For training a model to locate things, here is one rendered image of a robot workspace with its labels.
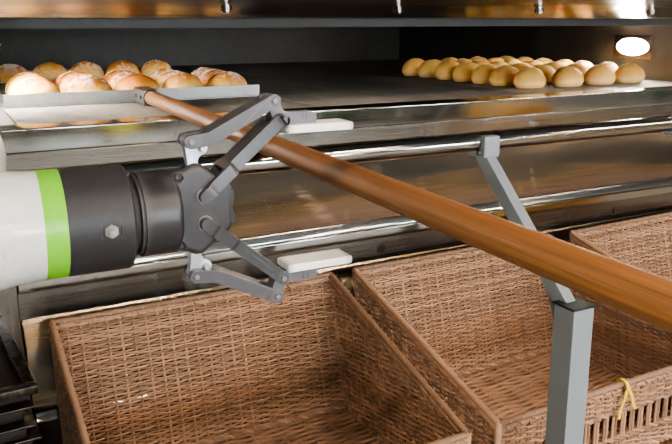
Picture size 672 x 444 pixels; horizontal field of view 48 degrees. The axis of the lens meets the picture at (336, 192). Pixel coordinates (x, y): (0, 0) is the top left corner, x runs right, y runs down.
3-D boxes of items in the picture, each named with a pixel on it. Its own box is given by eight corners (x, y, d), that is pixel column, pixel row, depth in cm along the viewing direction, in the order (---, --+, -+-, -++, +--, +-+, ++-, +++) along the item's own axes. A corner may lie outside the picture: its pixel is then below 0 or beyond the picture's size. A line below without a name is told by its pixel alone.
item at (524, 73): (396, 75, 244) (396, 57, 242) (510, 70, 266) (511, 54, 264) (525, 90, 191) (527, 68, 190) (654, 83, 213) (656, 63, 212)
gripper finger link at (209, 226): (208, 214, 67) (199, 227, 67) (295, 279, 73) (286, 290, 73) (195, 205, 71) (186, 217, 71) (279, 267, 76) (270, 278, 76)
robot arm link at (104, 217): (75, 294, 60) (66, 181, 58) (55, 254, 70) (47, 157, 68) (151, 283, 63) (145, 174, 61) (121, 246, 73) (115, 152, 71)
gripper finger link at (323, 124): (274, 129, 72) (274, 122, 72) (339, 125, 76) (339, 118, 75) (287, 134, 70) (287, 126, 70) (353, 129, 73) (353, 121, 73)
